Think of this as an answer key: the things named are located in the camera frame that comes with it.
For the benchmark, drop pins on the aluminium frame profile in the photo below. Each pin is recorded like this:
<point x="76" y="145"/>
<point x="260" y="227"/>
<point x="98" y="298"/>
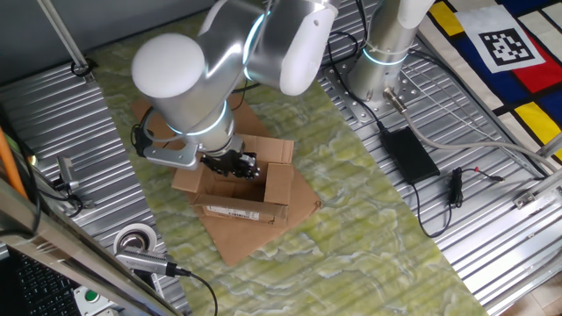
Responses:
<point x="538" y="193"/>

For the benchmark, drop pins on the black keyboard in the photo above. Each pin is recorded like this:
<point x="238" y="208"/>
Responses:
<point x="39" y="289"/>

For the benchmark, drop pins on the brown cardboard box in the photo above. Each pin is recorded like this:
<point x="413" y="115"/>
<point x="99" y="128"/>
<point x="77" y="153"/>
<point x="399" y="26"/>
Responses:
<point x="246" y="184"/>

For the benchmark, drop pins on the green marble pattern mat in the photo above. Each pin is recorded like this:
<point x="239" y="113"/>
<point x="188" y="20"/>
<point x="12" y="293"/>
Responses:
<point x="351" y="197"/>

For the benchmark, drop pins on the wrist camera on silver bracket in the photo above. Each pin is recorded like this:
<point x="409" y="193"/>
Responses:
<point x="169" y="155"/>

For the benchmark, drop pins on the orange pole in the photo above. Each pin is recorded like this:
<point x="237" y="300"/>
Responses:
<point x="11" y="167"/>

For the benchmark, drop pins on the flat brown cardboard sheet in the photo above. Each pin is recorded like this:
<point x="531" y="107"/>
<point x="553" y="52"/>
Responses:
<point x="246" y="246"/>

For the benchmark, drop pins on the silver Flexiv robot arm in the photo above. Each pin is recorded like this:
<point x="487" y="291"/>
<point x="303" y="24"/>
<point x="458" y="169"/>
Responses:
<point x="175" y="70"/>

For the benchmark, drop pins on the black power adapter brick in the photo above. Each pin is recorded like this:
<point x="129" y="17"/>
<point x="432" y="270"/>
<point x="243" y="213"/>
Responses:
<point x="410" y="155"/>

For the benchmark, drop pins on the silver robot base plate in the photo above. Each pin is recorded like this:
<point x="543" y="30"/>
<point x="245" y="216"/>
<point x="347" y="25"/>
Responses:
<point x="351" y="105"/>

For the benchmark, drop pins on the grey tripod pole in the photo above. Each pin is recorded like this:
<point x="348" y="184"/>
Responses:
<point x="66" y="39"/>

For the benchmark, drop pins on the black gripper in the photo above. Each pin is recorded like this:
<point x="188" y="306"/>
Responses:
<point x="224" y="160"/>

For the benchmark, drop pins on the grey box green button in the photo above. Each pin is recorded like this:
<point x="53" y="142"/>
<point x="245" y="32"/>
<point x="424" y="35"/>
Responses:
<point x="94" y="300"/>

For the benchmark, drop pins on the round silver dish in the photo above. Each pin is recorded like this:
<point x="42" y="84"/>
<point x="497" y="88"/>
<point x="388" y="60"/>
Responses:
<point x="134" y="237"/>

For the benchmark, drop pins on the metal frame rail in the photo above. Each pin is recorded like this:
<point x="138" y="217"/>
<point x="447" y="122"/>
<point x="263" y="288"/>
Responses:
<point x="66" y="246"/>

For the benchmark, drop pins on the white fiducial marker sheet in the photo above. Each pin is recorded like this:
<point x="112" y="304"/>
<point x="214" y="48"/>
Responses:
<point x="500" y="39"/>

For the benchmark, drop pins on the silver ribbed camera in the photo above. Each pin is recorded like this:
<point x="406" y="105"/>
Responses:
<point x="142" y="261"/>

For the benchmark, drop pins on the fiducial marker board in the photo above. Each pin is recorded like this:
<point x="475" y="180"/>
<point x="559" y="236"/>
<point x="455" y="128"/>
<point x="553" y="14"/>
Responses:
<point x="527" y="101"/>

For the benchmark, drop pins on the metal clamp bracket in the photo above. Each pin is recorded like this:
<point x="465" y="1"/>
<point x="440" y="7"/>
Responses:
<point x="67" y="171"/>

